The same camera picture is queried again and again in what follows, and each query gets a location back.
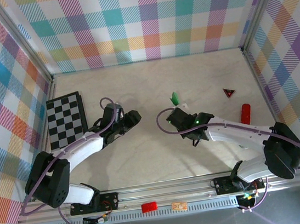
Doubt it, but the green paper sheet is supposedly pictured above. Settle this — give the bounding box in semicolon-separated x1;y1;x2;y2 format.
168;90;180;107

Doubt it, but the red cylinder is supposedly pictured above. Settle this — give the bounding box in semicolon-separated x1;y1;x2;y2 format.
237;102;254;126

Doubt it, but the black red triangle piece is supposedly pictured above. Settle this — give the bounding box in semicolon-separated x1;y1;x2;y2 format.
222;86;237;100

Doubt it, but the black grey chessboard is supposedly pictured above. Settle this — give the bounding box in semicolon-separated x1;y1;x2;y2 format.
44;90;92;152

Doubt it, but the orange paper tag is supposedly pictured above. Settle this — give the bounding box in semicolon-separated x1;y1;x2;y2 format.
171;200;188;212

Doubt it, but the red plastic block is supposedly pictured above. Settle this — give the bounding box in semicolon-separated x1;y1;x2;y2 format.
140;200;159;214

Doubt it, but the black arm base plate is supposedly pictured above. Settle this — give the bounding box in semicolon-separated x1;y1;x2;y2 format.
212;170;266;196
68;191;121;217

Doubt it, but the wide aluminium base rail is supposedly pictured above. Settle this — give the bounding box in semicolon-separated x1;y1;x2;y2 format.
14;163;300;224

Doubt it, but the aluminium side rail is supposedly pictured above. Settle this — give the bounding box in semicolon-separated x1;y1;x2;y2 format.
16;76;72;202
241;43;298;170

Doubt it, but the purple cable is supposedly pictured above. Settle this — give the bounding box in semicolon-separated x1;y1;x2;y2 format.
154;91;300;223
6;95;139;224

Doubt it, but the grey slotted cable duct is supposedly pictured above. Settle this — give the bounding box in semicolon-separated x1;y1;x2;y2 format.
31;196;242;224

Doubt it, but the aluminium frame post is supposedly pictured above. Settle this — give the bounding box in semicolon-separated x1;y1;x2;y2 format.
233;0;296;54
0;0;56;91

